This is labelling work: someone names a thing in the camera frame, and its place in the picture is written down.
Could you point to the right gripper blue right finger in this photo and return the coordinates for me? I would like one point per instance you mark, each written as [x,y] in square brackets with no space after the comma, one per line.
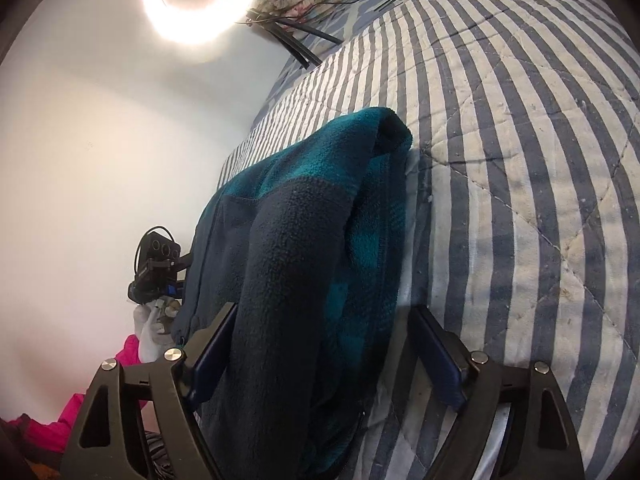
[442,354]

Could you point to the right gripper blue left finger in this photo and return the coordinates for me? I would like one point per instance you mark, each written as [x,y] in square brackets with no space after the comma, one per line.
[207,355]

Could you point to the teal plaid fleece jacket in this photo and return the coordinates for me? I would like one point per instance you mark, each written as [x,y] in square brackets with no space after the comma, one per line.
[308,244]

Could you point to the left forearm pink sleeve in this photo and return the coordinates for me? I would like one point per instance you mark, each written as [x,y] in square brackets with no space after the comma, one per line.
[53,437]

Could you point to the left hand white glove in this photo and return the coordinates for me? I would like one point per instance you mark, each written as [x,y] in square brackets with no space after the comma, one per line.
[152,327]

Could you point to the striped trouser legs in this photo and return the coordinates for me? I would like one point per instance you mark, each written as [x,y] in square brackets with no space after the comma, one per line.
[161,466]

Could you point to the black tripod stand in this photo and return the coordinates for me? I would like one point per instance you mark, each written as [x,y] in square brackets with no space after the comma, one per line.
[281,30]

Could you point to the striped blue white quilt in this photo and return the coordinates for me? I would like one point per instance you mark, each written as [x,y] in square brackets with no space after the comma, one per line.
[523,203]

